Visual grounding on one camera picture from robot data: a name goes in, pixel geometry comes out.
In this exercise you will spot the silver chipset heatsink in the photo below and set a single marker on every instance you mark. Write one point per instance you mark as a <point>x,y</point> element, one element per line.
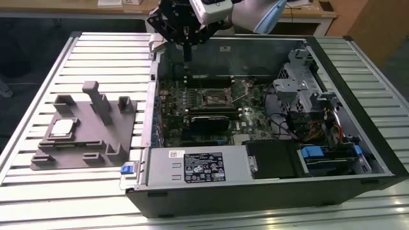
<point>241,139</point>

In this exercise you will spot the green motherboard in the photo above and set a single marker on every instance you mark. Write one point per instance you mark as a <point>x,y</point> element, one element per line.
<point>255,112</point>

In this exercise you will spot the grey parts rack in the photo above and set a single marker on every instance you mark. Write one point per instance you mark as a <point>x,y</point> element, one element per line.
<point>85,134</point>

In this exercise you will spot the black drive bay cover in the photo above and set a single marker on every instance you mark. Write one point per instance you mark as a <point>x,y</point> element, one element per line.
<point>271,160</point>

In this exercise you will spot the white labelled box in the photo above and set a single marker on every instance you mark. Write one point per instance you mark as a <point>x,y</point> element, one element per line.
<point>132,2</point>

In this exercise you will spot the small black device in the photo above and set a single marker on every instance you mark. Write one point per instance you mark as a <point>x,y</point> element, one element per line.
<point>326,6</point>

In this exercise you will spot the blue case latch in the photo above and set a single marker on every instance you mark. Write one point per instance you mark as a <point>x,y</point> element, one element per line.
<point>126,169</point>

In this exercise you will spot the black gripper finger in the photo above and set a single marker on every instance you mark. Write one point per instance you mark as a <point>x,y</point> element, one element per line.
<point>208,33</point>
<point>162,26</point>

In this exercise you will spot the silver CPU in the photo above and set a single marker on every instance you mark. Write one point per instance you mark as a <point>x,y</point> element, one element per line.
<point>62,127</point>

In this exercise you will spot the white paper sheet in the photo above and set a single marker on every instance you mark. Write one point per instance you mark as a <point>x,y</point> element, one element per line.
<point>108,3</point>

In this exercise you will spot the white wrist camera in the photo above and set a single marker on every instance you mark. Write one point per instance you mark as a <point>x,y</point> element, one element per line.
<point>212,10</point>

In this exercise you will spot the CPU socket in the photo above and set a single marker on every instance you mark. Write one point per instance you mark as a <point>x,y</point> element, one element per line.
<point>212,100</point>

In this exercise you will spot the hard disk in blue carrier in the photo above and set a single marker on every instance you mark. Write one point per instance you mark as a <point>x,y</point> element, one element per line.
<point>310,152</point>

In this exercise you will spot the grey power supply unit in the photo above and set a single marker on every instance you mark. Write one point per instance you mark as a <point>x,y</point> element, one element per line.
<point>160,165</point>

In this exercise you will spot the grey stand foot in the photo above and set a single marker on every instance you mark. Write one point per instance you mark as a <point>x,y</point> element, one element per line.
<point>5,89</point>

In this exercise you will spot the silver metal drive cage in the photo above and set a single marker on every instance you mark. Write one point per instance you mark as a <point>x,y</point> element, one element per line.
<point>285,87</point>

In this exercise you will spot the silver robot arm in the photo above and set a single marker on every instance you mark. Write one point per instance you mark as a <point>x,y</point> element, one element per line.
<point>245,13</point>

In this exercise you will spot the black graphics card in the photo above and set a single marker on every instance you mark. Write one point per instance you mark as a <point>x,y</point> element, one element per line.
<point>209,124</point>

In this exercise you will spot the black expansion slot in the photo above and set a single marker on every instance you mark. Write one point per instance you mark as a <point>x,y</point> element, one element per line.
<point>204,143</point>

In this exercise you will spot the black RAM slot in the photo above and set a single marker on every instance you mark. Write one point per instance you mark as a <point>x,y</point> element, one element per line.
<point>208,77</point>
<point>208,84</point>
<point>212,109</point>

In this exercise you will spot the black PC case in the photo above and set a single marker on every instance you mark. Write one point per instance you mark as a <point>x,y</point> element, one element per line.
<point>223,201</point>

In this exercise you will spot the wooden cabinet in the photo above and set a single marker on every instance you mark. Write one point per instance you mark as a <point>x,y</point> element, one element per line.
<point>382,28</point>

